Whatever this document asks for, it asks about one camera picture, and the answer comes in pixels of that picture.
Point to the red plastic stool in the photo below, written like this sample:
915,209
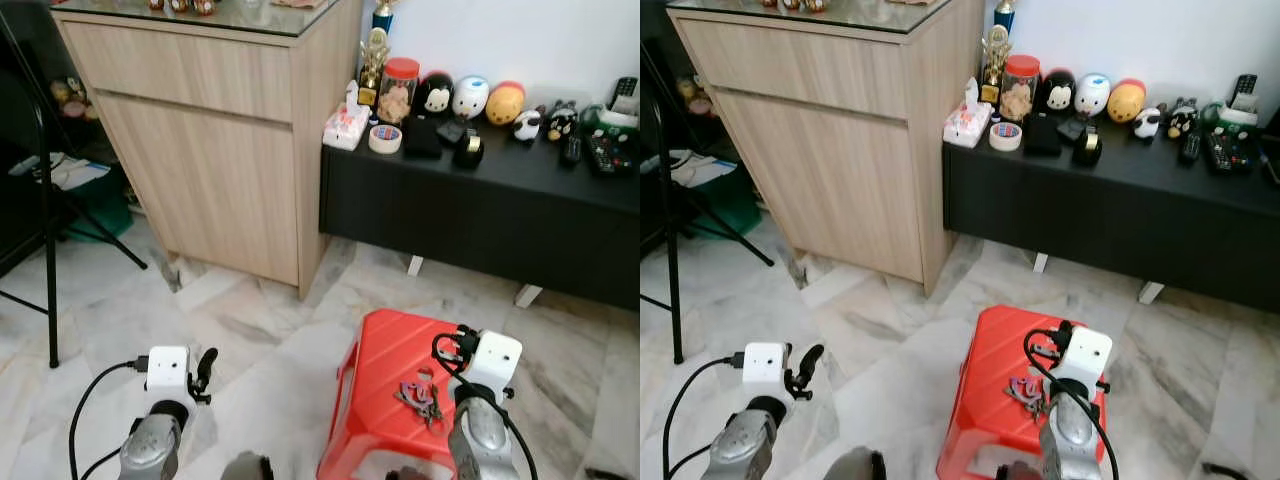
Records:
385,350
990,345

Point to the black keypad phone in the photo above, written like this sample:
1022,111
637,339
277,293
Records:
1244,90
624,92

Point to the pink white tissue box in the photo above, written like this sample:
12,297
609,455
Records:
966,122
345,125

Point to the black tape dispenser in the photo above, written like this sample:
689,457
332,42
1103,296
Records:
1087,148
468,150

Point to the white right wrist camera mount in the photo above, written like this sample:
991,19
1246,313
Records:
495,362
1085,358

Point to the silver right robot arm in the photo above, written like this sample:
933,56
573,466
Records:
1070,438
480,440

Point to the green bin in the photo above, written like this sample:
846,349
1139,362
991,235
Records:
735,205
100,210

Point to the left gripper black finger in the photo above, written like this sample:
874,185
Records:
207,365
808,360

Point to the light wooden cabinet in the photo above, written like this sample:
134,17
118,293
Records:
830,150
210,150

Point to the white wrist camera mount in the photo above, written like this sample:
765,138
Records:
765,366
495,362
1085,358
168,368

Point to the green basket with remotes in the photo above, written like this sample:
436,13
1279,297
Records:
1230,148
610,150

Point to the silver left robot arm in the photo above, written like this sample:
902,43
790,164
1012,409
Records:
745,440
152,445

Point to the black low console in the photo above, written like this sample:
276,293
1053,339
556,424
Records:
480,220
1100,220

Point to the white round plush toy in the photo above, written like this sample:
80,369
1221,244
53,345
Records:
470,97
1091,95

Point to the black tripod stand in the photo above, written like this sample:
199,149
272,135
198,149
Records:
47,220
672,230

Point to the blue trophy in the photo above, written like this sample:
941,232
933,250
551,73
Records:
1004,14
383,14

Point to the black round plush toy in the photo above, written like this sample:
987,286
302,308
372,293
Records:
1057,92
433,95

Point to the white console leg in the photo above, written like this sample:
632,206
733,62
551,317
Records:
1151,292
415,265
528,296
1040,262

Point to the beige tape roll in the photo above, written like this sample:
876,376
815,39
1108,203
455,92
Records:
1005,137
385,140

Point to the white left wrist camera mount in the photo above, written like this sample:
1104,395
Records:
168,368
765,366

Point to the bunch of keys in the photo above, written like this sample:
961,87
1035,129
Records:
1028,392
422,400

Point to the yellow round plush toy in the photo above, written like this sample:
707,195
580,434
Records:
505,104
1127,102

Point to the small black plush toy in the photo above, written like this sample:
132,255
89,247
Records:
1182,119
561,122

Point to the red lid snack jar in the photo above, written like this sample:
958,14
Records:
1020,90
399,92

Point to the black wallet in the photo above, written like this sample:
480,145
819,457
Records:
1042,135
421,138

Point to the black remote control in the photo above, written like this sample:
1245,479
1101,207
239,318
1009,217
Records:
1190,148
571,150

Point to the gold trophy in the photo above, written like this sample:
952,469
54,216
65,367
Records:
996,62
374,65

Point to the white papers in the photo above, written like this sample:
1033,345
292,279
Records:
75,172
705,170

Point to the small panda toy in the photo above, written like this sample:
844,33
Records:
1148,123
527,125

